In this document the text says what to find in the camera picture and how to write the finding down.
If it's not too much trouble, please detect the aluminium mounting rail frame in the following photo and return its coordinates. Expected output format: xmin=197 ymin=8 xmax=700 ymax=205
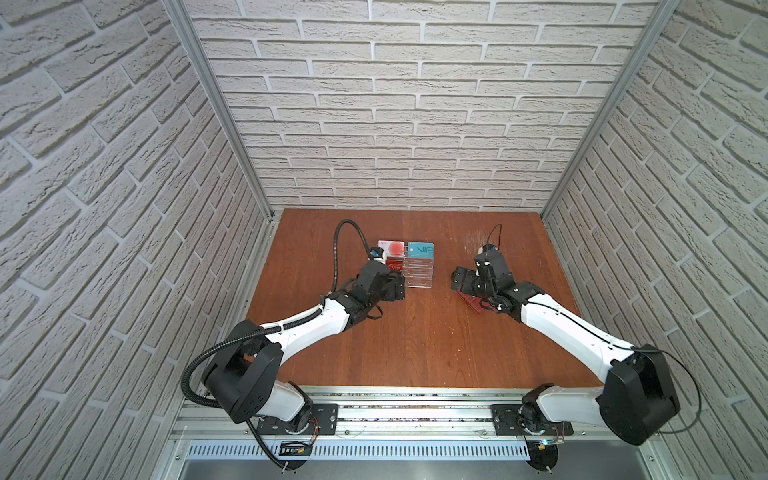
xmin=149 ymin=386 xmax=680 ymax=479

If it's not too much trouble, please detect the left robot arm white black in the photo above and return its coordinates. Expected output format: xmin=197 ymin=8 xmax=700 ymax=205
xmin=185 ymin=260 xmax=405 ymax=432

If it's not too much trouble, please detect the red leather card wallet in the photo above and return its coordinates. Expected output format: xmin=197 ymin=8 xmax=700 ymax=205
xmin=459 ymin=292 xmax=489 ymax=313

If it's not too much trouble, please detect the red VIP card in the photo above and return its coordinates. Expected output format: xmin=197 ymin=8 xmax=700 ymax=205
xmin=386 ymin=257 xmax=405 ymax=272

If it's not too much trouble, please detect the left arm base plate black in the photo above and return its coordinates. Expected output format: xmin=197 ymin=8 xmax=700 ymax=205
xmin=256 ymin=403 xmax=339 ymax=436

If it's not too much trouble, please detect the white red circle card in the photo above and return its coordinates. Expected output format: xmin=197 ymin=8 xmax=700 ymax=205
xmin=378 ymin=240 xmax=406 ymax=258

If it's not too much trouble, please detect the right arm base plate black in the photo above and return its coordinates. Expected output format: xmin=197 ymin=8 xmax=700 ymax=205
xmin=490 ymin=404 xmax=574 ymax=438

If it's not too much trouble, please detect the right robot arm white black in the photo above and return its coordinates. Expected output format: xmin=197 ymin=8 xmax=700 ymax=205
xmin=451 ymin=245 xmax=681 ymax=446

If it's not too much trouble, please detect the small circuit board left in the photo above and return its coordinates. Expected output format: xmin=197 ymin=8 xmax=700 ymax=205
xmin=278 ymin=441 xmax=314 ymax=457

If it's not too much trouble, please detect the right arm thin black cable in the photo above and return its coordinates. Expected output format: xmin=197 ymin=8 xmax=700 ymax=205
xmin=483 ymin=223 xmax=702 ymax=436

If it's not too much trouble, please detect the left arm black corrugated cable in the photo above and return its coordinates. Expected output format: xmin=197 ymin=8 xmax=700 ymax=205
xmin=181 ymin=218 xmax=373 ymax=409

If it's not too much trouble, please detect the clear acrylic card display stand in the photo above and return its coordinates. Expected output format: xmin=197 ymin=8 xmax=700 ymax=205
xmin=401 ymin=241 xmax=435 ymax=289

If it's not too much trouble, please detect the teal VIP card in stand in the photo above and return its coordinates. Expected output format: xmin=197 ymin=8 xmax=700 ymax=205
xmin=407 ymin=241 xmax=434 ymax=260

